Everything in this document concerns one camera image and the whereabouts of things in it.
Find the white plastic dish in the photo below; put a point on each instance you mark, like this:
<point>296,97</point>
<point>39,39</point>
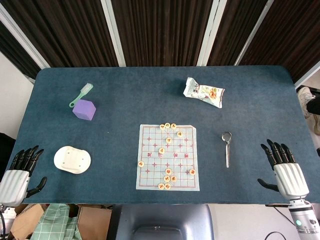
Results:
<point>72,160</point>

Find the dark ribbed partition panel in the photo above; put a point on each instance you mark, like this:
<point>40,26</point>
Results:
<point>295,37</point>
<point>62,32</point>
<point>15,55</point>
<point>235,32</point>
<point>162,32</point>

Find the white sneaker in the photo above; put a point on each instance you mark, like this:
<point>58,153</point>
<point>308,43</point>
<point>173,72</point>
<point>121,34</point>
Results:
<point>303,95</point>

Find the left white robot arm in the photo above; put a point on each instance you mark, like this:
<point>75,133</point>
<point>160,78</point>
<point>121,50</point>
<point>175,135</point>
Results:
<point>4,208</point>

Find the green plastic brush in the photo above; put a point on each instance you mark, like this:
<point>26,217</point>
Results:
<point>86,88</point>

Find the blue felt table cover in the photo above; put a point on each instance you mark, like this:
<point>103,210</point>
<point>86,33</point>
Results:
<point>120,100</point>

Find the black garment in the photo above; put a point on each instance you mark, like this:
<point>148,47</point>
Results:
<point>6,152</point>

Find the brown cardboard box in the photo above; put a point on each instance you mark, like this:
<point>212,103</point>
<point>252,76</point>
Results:
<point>93,222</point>

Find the crumpled snack bag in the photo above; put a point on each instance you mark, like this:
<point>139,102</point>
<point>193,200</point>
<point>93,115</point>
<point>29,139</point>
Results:
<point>203,93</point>

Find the black trouser leg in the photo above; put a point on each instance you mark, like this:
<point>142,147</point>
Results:
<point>314,106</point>

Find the green checked cloth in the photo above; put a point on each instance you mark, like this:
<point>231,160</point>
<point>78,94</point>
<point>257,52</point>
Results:
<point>55,222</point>

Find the paper xiangqi board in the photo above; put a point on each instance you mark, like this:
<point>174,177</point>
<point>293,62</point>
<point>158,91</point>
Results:
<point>152,140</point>

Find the grey blue robot torso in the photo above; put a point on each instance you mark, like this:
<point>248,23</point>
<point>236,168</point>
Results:
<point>160,215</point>

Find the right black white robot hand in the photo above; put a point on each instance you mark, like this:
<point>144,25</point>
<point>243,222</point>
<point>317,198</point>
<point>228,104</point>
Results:
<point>290,178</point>

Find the metal spoon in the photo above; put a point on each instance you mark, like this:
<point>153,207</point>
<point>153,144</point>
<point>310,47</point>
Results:
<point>226,137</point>

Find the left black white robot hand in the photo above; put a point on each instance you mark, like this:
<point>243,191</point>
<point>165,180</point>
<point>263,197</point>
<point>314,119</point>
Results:
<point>13,185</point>

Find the purple foam cube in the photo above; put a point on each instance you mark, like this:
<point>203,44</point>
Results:
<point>83,110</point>

